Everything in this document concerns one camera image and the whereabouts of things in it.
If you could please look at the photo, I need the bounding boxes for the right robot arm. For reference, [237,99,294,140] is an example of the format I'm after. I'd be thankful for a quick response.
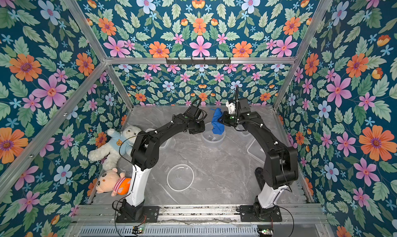
[218,97,298,220]

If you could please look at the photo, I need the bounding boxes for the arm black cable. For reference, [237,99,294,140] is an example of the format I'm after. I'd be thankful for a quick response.
[111,187,134,237]
[277,187,295,237]

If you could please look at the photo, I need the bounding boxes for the square clear box lid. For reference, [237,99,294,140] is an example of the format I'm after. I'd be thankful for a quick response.
[246,138,266,164]

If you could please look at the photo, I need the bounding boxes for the round clear lunch box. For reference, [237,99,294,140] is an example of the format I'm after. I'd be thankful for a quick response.
[201,123,226,147]

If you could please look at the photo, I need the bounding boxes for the blue cleaning cloth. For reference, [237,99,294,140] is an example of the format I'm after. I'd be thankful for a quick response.
[212,108,225,135]

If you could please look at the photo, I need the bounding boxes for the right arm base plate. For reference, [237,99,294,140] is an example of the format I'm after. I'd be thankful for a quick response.
[236,204,282,223]

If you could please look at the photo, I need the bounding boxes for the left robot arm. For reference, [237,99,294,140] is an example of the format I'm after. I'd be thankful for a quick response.
[115,106,207,223]

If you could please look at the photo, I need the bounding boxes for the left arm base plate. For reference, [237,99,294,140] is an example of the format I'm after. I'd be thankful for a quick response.
[116,205,160,224]

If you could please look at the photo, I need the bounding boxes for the black hook rail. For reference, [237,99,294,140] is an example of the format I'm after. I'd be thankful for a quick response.
[165,58,232,65]

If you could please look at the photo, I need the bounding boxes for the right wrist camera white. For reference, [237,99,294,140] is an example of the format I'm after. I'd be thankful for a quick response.
[226,102,236,115]

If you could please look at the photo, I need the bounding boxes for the square clear lunch box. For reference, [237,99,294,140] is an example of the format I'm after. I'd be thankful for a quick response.
[240,131,251,137]

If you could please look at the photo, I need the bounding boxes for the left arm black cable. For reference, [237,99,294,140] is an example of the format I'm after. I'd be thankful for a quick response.
[111,187,134,237]

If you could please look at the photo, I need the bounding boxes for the white ventilation grille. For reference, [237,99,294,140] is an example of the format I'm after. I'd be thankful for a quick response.
[78,225,259,237]

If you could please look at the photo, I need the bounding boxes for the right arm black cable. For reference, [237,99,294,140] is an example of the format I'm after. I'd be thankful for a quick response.
[277,187,295,237]

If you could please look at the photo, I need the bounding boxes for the aluminium front rail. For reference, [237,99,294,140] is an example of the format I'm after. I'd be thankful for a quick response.
[71,203,328,225]

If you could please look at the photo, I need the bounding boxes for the white teddy bear blue shirt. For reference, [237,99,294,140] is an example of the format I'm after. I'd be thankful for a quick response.
[88,125,142,171]

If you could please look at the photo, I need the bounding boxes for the round clear box lid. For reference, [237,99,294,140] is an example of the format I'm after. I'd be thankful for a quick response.
[166,164,194,192]

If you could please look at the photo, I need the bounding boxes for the pink doll orange outfit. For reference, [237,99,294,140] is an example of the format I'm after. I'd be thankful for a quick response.
[96,168,131,197]

